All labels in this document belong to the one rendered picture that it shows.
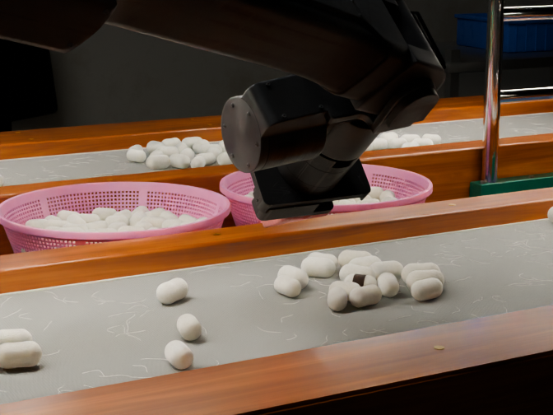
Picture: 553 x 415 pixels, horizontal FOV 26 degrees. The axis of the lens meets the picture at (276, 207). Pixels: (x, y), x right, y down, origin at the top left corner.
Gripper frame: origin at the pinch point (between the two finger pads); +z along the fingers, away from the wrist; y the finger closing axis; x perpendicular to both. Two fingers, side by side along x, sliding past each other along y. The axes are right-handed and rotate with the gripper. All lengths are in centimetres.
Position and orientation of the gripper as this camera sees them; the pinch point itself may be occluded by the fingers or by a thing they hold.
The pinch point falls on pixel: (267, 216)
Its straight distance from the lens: 106.2
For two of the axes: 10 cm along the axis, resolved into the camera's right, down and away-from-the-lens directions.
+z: -3.7, 4.7, 8.0
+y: -8.8, 1.1, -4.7
